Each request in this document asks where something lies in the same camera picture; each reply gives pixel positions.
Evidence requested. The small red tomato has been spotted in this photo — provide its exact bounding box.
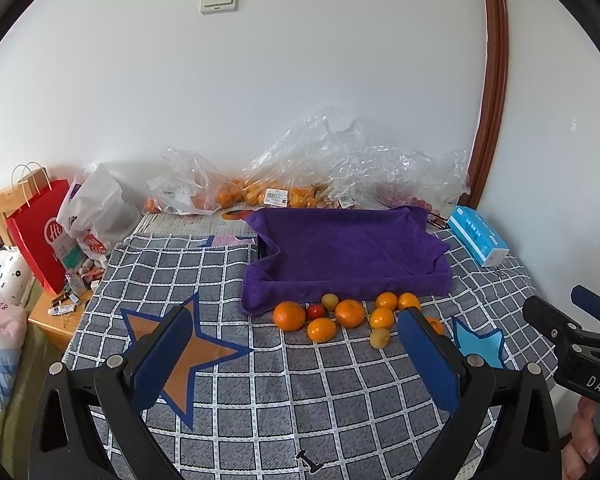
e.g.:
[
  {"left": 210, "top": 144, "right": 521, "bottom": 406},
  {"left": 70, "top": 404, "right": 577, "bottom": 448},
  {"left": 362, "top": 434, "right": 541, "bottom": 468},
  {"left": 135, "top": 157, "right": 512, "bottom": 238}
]
[{"left": 306, "top": 304, "right": 328, "bottom": 321}]

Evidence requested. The purple towel lined tray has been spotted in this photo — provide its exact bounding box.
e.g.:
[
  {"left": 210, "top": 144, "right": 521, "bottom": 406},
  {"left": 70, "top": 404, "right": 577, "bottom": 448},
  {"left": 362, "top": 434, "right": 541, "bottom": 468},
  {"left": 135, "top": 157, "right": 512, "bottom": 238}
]
[{"left": 242, "top": 206, "right": 453, "bottom": 316}]

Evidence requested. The wooden bedside table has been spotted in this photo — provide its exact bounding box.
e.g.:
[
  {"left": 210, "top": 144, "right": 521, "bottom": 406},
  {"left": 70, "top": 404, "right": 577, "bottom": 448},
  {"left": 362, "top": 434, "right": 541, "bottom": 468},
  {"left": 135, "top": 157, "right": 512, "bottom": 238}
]
[{"left": 28, "top": 283, "right": 93, "bottom": 351}]

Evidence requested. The small orange with stem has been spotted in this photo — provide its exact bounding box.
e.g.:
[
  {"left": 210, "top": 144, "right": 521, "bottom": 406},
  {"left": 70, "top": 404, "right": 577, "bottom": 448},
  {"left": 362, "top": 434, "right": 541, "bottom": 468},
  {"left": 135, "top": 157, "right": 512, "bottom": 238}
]
[{"left": 368, "top": 308, "right": 396, "bottom": 330}]

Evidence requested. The large orange mandarin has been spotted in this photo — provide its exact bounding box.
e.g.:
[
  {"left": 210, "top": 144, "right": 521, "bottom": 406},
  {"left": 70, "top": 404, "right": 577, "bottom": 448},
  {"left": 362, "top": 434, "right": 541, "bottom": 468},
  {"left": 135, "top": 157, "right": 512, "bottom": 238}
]
[
  {"left": 335, "top": 299, "right": 366, "bottom": 328},
  {"left": 272, "top": 301, "right": 306, "bottom": 332}
]

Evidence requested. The grey checked table cloth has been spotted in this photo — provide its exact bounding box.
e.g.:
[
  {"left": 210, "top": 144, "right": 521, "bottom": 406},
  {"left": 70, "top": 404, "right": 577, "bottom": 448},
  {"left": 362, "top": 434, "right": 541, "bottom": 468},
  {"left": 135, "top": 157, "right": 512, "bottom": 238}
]
[{"left": 61, "top": 228, "right": 556, "bottom": 480}]

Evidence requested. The small orange fruit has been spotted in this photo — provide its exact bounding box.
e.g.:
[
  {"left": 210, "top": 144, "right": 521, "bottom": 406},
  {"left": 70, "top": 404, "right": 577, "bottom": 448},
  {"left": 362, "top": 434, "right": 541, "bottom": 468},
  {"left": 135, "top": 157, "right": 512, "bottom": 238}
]
[{"left": 398, "top": 292, "right": 422, "bottom": 311}]

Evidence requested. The white plastic shopping bag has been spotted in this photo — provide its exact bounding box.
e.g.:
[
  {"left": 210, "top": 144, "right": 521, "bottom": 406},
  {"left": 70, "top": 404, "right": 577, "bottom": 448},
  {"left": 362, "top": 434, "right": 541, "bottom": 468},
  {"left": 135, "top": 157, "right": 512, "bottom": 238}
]
[{"left": 57, "top": 164, "right": 142, "bottom": 263}]

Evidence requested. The brown wooden door frame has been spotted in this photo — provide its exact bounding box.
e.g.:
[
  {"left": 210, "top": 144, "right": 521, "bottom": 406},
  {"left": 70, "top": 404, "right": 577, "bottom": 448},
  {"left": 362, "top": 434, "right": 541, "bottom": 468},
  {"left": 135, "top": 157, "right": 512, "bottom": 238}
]
[{"left": 465, "top": 0, "right": 509, "bottom": 208}]

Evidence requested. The clear bag of tangerines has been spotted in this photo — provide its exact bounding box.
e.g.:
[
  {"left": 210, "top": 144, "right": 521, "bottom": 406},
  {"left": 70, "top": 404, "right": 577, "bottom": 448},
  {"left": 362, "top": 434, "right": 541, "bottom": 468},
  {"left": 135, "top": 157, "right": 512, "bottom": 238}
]
[{"left": 147, "top": 148, "right": 230, "bottom": 216}]

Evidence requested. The red paper shopping bag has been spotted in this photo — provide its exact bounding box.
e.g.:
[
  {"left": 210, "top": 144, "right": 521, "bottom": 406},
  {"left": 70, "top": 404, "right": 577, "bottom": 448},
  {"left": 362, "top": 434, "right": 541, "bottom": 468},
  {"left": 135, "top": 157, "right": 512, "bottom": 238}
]
[{"left": 6, "top": 162, "right": 69, "bottom": 294}]

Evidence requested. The clear bag of kumquats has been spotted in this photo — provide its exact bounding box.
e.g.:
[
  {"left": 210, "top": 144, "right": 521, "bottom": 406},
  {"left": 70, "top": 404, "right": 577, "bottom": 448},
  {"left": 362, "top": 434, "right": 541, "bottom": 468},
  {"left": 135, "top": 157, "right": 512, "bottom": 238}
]
[{"left": 214, "top": 162, "right": 341, "bottom": 209}]

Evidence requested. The large crumpled clear bag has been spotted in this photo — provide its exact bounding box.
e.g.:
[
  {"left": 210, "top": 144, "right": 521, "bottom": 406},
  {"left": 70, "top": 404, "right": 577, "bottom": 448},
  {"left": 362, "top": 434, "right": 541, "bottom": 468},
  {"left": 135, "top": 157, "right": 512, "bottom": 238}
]
[{"left": 247, "top": 107, "right": 470, "bottom": 214}]

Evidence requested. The blue tissue pack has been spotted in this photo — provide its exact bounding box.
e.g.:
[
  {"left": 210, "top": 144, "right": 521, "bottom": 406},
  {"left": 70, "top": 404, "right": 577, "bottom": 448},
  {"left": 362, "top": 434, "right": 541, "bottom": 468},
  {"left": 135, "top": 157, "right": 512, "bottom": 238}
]
[{"left": 448, "top": 206, "right": 509, "bottom": 268}]

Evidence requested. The person's right hand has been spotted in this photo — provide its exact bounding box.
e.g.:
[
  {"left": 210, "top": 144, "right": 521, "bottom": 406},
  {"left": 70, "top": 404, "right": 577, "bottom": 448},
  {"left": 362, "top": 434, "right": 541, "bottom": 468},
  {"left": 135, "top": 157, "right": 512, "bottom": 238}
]
[{"left": 562, "top": 396, "right": 600, "bottom": 480}]

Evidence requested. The white spotted pillow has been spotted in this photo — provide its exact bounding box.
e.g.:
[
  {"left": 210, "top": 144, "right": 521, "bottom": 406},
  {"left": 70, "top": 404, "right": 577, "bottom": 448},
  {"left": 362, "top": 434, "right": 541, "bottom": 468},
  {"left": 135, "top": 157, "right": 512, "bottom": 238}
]
[{"left": 0, "top": 246, "right": 35, "bottom": 307}]

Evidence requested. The small orange tangerine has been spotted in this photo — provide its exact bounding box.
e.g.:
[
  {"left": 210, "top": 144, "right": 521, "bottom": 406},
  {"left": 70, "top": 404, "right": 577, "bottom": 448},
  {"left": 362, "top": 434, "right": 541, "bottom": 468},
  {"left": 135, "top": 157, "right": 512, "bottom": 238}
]
[{"left": 375, "top": 292, "right": 398, "bottom": 311}]

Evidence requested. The oval orange kumquat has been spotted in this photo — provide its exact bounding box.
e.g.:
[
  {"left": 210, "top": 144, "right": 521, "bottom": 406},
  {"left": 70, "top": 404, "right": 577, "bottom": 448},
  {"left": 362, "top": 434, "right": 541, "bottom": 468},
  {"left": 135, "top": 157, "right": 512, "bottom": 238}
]
[{"left": 306, "top": 318, "right": 337, "bottom": 344}]

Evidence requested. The pale yellow round fruit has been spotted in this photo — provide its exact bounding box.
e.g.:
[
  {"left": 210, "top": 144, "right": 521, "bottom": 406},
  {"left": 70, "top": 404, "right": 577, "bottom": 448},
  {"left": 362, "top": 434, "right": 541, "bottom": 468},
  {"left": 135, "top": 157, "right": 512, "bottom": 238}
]
[{"left": 370, "top": 328, "right": 391, "bottom": 349}]

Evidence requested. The yellow-green round fruit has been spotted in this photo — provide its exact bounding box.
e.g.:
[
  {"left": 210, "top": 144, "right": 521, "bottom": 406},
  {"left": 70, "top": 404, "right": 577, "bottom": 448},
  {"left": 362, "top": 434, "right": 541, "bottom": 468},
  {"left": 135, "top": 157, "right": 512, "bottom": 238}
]
[{"left": 321, "top": 292, "right": 339, "bottom": 312}]

